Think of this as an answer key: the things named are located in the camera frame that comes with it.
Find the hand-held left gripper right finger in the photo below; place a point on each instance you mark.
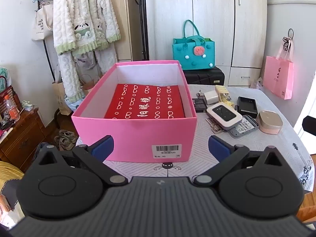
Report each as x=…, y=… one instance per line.
x=218, y=148

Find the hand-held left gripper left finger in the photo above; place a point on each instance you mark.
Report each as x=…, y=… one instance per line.
x=103, y=147

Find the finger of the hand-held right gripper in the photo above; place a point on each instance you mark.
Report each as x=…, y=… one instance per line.
x=309, y=126

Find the bunch of keys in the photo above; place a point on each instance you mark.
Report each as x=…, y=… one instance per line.
x=214, y=127

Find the pink cardboard box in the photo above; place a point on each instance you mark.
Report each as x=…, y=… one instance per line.
x=128, y=133

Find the grey open-backed router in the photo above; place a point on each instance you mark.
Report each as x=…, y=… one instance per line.
x=243, y=128

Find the white pocket router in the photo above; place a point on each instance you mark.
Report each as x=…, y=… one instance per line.
x=223, y=115

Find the beige square compact case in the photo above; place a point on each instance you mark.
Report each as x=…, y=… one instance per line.
x=269, y=121

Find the black battery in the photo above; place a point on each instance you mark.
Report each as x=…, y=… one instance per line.
x=199, y=105

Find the black charger dock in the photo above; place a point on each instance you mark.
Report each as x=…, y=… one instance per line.
x=246, y=105

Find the grey sneaker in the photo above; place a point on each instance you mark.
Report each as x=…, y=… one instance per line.
x=63, y=143
x=68, y=134

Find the white power adapter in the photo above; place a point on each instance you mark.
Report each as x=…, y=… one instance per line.
x=211, y=97

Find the pink paper bag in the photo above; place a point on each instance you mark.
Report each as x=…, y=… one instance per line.
x=277, y=76

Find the red glasses-print cloth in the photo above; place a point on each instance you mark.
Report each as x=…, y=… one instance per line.
x=145, y=101

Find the clear plastic bag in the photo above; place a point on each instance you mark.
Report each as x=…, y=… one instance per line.
x=257, y=84

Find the black suitcase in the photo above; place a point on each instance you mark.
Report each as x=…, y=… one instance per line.
x=205, y=76

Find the white fluffy pajama pants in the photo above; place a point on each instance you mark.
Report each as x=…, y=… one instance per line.
x=69, y=79

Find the wooden cabinet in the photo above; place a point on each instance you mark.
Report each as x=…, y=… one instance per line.
x=22, y=140

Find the grey plastic bag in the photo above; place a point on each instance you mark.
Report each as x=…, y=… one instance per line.
x=84, y=64

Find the small green white box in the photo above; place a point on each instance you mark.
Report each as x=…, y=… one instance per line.
x=27, y=105

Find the teal felt handbag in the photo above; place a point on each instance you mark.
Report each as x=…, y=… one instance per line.
x=192, y=54

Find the yellow blanket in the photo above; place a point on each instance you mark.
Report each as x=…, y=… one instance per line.
x=9, y=175

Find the orange drink bottle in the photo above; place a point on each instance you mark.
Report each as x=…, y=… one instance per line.
x=12, y=111

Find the dark red woven basket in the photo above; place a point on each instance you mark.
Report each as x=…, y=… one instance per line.
x=14, y=91

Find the black coat rack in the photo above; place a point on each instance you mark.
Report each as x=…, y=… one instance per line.
x=48, y=54

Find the green white plastic packet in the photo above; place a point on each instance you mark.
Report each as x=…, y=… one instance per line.
x=4, y=79

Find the black tripod stand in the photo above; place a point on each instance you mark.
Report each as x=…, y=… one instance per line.
x=142, y=29

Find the canvas tote bag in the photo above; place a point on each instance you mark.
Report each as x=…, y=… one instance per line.
x=42, y=24

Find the white fluffy pajama jacket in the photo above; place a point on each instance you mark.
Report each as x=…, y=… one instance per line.
x=81, y=9

